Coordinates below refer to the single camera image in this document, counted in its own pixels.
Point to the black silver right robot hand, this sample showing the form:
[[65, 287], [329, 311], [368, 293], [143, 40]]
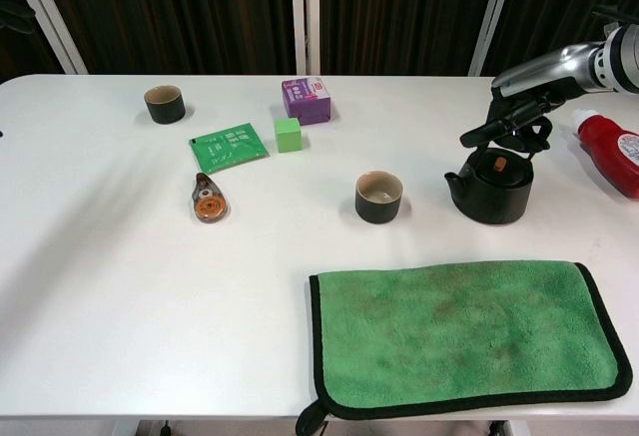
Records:
[[544, 69]]

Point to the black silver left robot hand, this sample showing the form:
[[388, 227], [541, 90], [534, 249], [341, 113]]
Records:
[[15, 14]]

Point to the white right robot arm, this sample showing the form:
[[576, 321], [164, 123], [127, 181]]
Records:
[[624, 57]]

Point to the dark cup beige inside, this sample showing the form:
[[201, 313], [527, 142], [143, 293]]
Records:
[[165, 112], [379, 206]]

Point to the red squeeze bottle white cap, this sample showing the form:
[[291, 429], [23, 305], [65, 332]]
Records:
[[609, 151]]

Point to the dark pleated curtain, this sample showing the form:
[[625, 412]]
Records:
[[190, 12]]

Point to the purple cardboard box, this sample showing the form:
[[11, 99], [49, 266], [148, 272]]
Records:
[[304, 102]]

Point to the green tea sachet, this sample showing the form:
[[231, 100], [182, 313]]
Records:
[[227, 149]]

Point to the green cube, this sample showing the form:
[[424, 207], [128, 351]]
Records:
[[288, 136]]

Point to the orange correction tape dispenser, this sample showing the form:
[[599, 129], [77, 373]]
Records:
[[207, 204]]

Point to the green black-edged microfiber cloth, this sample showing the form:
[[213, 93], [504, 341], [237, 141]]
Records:
[[459, 336]]

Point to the white upright frame post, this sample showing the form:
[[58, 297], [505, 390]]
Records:
[[304, 17]]

